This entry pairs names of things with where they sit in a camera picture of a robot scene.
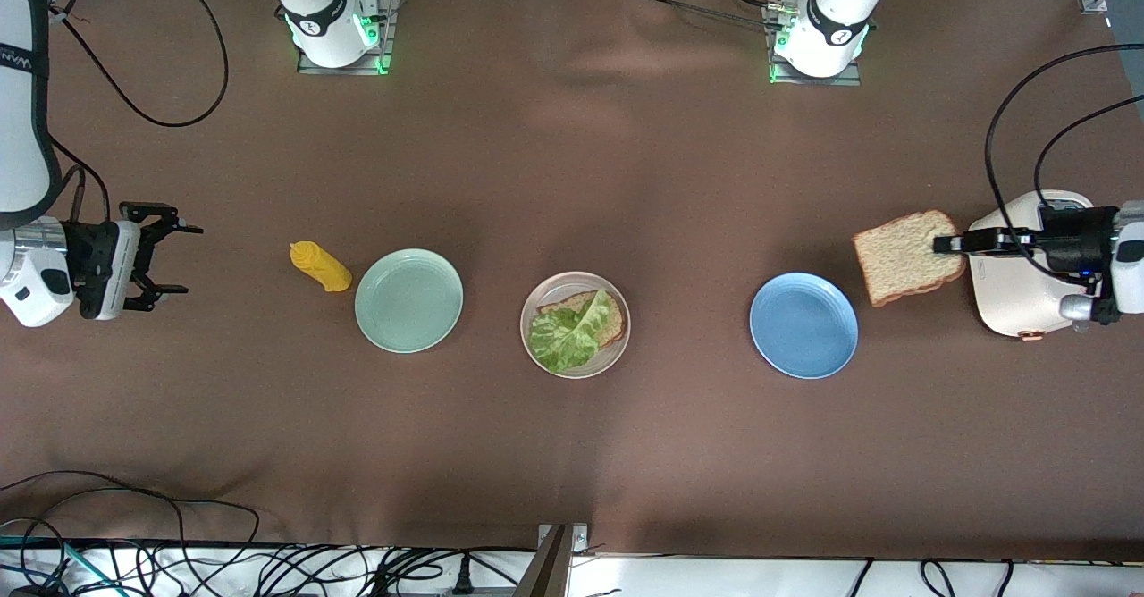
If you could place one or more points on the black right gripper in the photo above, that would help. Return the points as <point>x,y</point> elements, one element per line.
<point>90,248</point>

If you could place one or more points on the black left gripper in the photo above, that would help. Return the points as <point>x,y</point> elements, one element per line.
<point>1069,241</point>

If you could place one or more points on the brown bread slice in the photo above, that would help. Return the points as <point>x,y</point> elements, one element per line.
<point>615,329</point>
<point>898,262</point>

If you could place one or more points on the yellow squeeze bottle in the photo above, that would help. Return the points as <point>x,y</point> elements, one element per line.
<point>323,271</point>

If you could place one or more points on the green lettuce leaf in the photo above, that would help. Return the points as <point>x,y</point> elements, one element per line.
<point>563,333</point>

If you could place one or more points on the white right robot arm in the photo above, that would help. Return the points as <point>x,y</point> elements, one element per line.
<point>22,88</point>

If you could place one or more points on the blue plate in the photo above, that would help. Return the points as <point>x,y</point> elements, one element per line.
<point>804,324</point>

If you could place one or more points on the green plate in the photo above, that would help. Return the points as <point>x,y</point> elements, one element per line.
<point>409,302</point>

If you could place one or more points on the beige plate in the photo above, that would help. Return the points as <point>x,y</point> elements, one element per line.
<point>572,374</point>

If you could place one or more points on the white two-slot toaster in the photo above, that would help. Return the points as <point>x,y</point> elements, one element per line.
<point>1010,302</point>

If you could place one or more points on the black power plug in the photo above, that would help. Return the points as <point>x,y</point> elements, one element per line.
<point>463,579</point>

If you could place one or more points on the brown tablecloth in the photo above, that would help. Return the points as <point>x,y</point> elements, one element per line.
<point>572,454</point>

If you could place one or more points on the aluminium post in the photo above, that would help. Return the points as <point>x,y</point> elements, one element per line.
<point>550,570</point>

